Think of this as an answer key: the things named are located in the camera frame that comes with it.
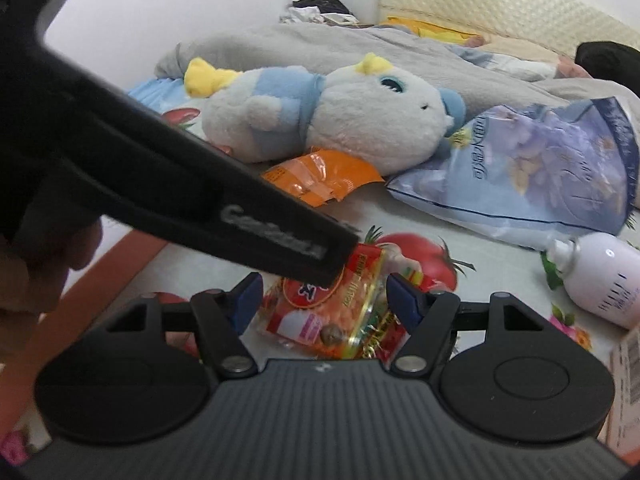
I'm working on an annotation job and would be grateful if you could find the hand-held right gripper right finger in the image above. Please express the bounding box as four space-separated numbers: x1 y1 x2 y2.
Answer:
386 271 546 378

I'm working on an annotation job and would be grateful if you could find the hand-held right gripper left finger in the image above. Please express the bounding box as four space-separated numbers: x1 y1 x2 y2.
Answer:
102 271 264 380

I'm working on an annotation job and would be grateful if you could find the shiny red gold snack packet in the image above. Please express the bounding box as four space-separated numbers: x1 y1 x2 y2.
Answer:
255 241 408 361

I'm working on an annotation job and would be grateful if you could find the orange cardboard box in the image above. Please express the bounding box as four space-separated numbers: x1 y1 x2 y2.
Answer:
597 330 640 461

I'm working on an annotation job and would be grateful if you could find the person's left hand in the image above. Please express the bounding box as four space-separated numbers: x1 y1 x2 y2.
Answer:
0 220 103 361

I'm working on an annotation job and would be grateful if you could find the orange box lid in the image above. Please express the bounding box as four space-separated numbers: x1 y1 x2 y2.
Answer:
0 230 168 416

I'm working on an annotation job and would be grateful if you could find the orange snack packet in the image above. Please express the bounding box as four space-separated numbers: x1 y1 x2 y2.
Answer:
260 149 385 209

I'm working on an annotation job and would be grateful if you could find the large pale blue snack bag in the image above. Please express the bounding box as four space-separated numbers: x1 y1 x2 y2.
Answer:
386 96 640 252

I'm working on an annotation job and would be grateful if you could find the grey blanket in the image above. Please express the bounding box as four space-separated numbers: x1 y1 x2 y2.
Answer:
154 22 640 126

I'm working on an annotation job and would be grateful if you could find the white blue plush toy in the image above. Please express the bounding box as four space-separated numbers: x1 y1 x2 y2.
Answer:
184 52 467 164

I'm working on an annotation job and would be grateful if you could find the white pump bottle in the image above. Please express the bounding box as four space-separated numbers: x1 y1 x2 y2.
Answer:
546 232 640 331

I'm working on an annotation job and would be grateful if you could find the white garment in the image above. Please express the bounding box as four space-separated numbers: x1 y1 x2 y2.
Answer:
280 6 326 25

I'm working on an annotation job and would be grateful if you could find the black garment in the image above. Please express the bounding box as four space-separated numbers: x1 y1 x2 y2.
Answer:
292 0 351 13

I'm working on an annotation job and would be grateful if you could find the pastel patterned quilt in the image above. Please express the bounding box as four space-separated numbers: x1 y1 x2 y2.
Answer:
450 35 581 83

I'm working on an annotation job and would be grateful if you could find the yellow pillow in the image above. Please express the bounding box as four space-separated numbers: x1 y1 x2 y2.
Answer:
385 16 483 45

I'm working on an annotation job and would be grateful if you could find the black cloth heap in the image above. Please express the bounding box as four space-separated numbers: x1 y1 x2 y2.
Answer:
574 41 640 98

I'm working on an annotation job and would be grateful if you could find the cream quilted headboard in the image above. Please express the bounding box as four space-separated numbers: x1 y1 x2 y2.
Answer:
377 0 640 61

